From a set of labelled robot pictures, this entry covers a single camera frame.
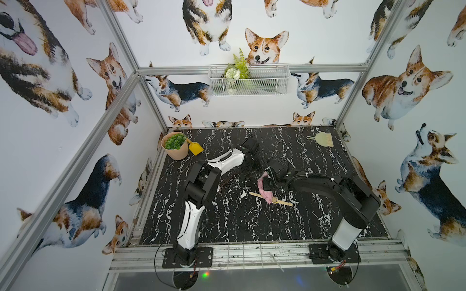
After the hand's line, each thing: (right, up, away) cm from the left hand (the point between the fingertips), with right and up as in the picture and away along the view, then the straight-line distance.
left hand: (264, 170), depth 95 cm
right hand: (-1, -7, -4) cm, 8 cm away
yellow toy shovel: (-40, +11, +15) cm, 44 cm away
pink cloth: (+1, -11, -8) cm, 13 cm away
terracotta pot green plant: (-46, +13, 0) cm, 48 cm away
